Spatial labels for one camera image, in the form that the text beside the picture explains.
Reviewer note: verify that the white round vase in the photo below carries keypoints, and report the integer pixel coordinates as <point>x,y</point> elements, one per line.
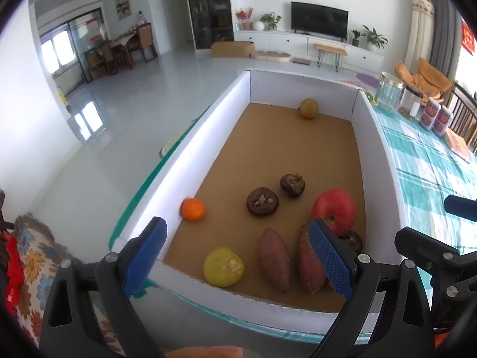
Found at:
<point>258,26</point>

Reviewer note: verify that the beige curtain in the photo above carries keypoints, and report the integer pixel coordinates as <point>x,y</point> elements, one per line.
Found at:
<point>419,30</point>

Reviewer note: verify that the wooden stool with hairpin legs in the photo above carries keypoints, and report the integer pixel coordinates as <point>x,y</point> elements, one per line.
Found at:
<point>329,49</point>

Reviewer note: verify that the small orange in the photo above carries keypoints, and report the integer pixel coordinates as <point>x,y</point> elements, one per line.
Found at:
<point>193,209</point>

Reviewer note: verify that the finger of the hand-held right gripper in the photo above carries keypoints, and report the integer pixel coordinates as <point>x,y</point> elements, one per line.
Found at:
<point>460,207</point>
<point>428,248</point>

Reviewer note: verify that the black television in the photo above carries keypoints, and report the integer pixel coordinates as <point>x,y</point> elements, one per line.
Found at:
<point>319,20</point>

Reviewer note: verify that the brown cardboard box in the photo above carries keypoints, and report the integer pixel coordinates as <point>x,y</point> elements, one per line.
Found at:
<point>231,49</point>

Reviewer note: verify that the large olive-yellow citrus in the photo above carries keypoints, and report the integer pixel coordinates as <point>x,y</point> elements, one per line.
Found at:
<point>308,108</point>

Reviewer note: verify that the orange cloth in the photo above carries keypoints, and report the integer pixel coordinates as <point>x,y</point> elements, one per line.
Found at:
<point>425,76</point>

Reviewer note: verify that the person's left hand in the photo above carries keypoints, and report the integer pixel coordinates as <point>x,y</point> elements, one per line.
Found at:
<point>203,352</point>

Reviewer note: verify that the glass sliding door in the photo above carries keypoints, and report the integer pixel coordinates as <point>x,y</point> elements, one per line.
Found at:
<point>70,48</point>

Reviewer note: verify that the reddish sweet potato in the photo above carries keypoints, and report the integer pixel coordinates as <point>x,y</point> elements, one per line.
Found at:
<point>275,259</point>
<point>307,264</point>

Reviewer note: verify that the bright yellow lemon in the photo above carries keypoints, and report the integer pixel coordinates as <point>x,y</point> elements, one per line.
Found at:
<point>223,266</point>

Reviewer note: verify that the glass jar with gold lid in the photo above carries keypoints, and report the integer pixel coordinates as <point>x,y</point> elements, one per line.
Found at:
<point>389,91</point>

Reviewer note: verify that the red apple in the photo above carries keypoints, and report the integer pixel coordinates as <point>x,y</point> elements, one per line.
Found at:
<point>335,209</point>

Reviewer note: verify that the red flower bouquet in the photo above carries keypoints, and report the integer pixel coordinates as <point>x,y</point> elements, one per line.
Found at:
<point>244,16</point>

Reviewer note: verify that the teal checked tablecloth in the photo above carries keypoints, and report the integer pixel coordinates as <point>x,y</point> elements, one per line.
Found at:
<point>428,179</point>

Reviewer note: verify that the orange book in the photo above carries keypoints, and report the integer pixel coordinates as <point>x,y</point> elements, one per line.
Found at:
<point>456,143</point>

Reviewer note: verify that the black glass display cabinet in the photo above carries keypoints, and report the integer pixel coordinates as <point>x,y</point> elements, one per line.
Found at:
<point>207,7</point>

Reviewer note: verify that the green potted plant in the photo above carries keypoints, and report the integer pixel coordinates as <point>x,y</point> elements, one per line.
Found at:
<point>271,20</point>

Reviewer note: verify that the glass jar with black lid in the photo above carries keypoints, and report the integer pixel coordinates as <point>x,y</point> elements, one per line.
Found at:
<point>410,102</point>

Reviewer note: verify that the purple round mat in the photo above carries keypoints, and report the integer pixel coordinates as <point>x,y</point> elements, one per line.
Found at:
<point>367,80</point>

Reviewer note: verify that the wooden dining table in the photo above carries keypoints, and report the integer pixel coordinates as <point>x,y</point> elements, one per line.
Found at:
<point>123,43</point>

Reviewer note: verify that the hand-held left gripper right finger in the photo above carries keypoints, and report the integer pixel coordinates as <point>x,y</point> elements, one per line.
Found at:
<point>331,261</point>

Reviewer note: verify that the red can with white lid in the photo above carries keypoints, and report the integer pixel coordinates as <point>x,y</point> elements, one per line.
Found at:
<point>442,121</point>
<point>429,113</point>

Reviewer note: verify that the small potted plant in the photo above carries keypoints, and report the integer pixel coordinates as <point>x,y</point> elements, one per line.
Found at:
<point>356,37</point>

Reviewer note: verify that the red wall hanging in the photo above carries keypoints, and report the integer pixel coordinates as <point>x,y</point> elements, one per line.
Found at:
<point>468,37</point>

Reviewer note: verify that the white low cabinet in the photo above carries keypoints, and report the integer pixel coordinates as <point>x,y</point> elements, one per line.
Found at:
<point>283,43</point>

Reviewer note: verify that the grey curtain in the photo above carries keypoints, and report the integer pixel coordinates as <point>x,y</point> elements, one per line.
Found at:
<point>443,18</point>

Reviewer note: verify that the red plastic object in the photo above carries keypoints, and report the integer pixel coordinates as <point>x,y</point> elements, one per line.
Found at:
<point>11,276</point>

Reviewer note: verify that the floral patterned blanket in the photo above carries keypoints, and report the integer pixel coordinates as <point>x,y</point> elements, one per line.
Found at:
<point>26,268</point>

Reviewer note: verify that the dark flat mat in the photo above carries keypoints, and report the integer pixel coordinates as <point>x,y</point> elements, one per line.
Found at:
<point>300,60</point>

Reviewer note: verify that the dark wooden armchair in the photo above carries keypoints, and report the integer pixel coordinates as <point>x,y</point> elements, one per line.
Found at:
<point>464,108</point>

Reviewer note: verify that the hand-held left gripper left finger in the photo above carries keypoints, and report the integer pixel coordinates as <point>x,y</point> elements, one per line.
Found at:
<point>145,257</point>

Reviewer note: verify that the framed wall picture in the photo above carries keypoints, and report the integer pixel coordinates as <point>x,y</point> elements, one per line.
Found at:
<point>122,4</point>

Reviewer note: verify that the large leafy potted plant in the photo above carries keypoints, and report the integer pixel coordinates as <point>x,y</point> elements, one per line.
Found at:
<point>374,37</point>

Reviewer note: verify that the round beige cushion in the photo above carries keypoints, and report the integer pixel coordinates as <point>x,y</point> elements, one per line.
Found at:
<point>271,56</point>

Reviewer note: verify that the white box with cardboard bottom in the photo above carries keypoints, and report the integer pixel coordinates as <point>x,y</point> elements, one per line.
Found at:
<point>298,149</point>

